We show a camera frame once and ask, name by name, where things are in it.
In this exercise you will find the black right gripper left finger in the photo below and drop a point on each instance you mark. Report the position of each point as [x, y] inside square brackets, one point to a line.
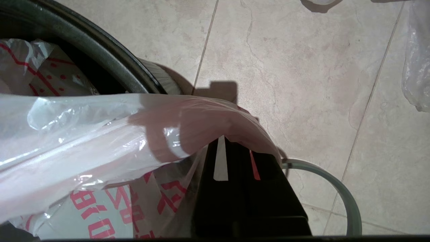
[221, 208]

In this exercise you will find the black round trash bin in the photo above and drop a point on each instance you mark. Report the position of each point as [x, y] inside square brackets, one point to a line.
[111, 60]

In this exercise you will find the new white red-printed bag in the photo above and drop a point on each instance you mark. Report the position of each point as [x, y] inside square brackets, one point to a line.
[84, 141]

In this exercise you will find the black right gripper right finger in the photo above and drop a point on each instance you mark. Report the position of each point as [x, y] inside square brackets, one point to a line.
[278, 208]

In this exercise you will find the clear crumpled plastic bag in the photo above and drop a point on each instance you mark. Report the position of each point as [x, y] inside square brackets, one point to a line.
[416, 67]

